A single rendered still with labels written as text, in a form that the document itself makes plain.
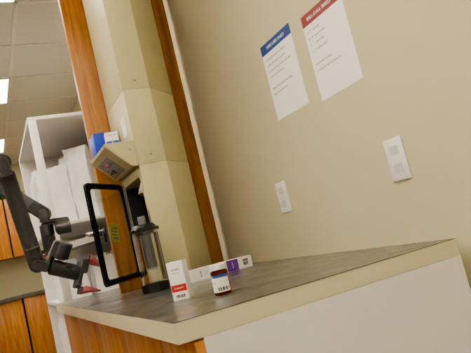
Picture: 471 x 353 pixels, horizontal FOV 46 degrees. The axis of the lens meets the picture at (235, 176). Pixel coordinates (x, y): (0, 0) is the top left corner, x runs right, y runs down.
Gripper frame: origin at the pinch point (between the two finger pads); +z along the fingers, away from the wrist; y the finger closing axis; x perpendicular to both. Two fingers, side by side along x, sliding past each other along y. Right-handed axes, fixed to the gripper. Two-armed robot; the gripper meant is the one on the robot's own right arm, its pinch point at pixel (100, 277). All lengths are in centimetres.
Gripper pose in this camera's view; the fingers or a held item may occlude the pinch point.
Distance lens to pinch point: 219.6
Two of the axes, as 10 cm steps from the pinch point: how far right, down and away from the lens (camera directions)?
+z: 8.2, 3.0, 4.9
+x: -5.8, 3.7, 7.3
